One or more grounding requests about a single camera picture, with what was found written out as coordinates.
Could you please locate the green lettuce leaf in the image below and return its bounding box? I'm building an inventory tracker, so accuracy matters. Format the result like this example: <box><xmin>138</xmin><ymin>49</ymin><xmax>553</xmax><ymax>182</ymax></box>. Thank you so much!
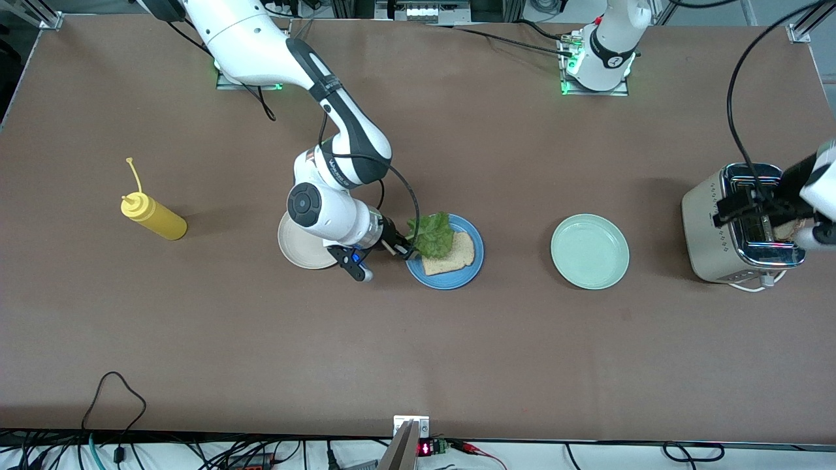
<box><xmin>406</xmin><ymin>211</ymin><xmax>455</xmax><ymax>259</ymax></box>

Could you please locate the toasted bread slice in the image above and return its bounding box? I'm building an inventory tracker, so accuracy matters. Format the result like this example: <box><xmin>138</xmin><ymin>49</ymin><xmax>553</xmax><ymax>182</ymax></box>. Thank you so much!
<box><xmin>773</xmin><ymin>219</ymin><xmax>808</xmax><ymax>242</ymax></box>
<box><xmin>421</xmin><ymin>230</ymin><xmax>477</xmax><ymax>277</ymax></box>

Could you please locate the yellow mustard squeeze bottle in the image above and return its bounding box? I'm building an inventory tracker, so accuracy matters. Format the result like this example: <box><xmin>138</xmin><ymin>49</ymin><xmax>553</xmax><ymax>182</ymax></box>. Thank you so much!
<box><xmin>121</xmin><ymin>157</ymin><xmax>189</xmax><ymax>242</ymax></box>

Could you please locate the blue round plate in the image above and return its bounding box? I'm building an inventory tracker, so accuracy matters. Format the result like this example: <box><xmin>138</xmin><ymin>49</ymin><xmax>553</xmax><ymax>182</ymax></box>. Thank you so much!
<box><xmin>404</xmin><ymin>213</ymin><xmax>485</xmax><ymax>290</ymax></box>

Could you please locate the beige round plate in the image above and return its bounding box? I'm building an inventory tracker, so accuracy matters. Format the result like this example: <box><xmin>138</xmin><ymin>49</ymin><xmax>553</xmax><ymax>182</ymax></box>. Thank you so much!
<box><xmin>278</xmin><ymin>212</ymin><xmax>342</xmax><ymax>270</ymax></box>

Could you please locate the light green round plate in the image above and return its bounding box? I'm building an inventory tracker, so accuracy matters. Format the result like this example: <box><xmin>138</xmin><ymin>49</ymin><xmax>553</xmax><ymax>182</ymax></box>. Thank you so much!
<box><xmin>550</xmin><ymin>213</ymin><xmax>630</xmax><ymax>290</ymax></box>

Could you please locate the beige chrome toaster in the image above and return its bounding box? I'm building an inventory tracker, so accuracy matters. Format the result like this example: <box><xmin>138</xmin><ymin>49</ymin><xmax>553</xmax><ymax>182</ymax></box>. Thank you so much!
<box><xmin>681</xmin><ymin>162</ymin><xmax>808</xmax><ymax>285</ymax></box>

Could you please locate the silver control box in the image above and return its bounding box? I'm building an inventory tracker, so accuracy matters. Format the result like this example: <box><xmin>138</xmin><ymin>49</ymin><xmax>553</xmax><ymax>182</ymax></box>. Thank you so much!
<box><xmin>376</xmin><ymin>0</ymin><xmax>471</xmax><ymax>24</ymax></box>

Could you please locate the red black power strip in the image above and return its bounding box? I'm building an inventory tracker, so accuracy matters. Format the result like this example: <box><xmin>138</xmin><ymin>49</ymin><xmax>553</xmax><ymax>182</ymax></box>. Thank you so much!
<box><xmin>225</xmin><ymin>452</ymin><xmax>279</xmax><ymax>470</ymax></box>

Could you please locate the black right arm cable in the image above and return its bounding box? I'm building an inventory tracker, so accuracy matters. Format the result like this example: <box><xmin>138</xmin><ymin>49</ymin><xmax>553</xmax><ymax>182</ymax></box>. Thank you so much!
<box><xmin>167</xmin><ymin>20</ymin><xmax>421</xmax><ymax>253</ymax></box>

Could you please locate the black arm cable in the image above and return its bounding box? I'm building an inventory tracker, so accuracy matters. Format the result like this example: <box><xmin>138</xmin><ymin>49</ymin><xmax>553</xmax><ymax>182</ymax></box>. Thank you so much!
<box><xmin>726</xmin><ymin>0</ymin><xmax>836</xmax><ymax>196</ymax></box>
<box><xmin>167</xmin><ymin>20</ymin><xmax>421</xmax><ymax>253</ymax></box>

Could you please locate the white toaster cord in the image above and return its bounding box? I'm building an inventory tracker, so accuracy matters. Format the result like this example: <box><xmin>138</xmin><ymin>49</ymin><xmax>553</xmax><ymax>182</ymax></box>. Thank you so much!
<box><xmin>727</xmin><ymin>271</ymin><xmax>788</xmax><ymax>293</ymax></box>

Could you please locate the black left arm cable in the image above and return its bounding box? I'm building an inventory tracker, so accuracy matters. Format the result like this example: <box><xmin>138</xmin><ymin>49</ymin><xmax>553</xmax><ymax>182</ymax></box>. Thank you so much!
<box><xmin>726</xmin><ymin>0</ymin><xmax>836</xmax><ymax>196</ymax></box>

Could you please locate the aluminium frame bracket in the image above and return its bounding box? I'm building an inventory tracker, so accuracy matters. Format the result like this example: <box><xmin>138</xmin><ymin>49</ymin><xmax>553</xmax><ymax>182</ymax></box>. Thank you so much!
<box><xmin>20</xmin><ymin>0</ymin><xmax>64</xmax><ymax>31</ymax></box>
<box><xmin>787</xmin><ymin>0</ymin><xmax>836</xmax><ymax>44</ymax></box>

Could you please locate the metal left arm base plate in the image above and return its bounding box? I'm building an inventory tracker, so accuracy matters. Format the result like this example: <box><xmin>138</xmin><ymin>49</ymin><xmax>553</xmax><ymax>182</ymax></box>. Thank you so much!
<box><xmin>560</xmin><ymin>36</ymin><xmax>630</xmax><ymax>97</ymax></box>

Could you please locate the silver camera mount bracket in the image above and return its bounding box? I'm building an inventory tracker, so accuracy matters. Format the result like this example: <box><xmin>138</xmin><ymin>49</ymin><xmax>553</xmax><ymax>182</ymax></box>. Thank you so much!
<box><xmin>378</xmin><ymin>415</ymin><xmax>430</xmax><ymax>470</ymax></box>

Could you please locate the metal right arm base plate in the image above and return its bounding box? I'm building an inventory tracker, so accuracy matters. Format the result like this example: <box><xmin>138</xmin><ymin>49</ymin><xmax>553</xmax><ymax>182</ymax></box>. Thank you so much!
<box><xmin>216</xmin><ymin>26</ymin><xmax>289</xmax><ymax>91</ymax></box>

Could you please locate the red thin cable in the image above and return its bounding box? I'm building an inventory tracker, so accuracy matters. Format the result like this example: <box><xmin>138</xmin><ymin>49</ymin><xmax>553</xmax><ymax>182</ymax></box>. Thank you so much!
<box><xmin>451</xmin><ymin>441</ymin><xmax>507</xmax><ymax>470</ymax></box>

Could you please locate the long black base cable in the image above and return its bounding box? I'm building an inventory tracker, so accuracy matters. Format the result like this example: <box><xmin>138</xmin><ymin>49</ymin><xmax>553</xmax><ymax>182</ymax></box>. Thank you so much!
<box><xmin>425</xmin><ymin>23</ymin><xmax>579</xmax><ymax>59</ymax></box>

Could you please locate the black coiled cable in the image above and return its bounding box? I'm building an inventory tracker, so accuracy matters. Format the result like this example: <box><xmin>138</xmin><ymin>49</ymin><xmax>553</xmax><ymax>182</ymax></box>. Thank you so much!
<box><xmin>662</xmin><ymin>442</ymin><xmax>726</xmax><ymax>463</ymax></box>

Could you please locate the short black base cable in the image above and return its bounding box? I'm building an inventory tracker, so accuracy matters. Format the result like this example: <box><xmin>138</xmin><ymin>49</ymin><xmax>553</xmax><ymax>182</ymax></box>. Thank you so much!
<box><xmin>515</xmin><ymin>18</ymin><xmax>572</xmax><ymax>44</ymax></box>

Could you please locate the black looped cable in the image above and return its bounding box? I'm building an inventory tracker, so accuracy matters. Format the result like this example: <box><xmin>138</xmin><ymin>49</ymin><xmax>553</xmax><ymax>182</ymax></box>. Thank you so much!
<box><xmin>82</xmin><ymin>371</ymin><xmax>148</xmax><ymax>470</ymax></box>

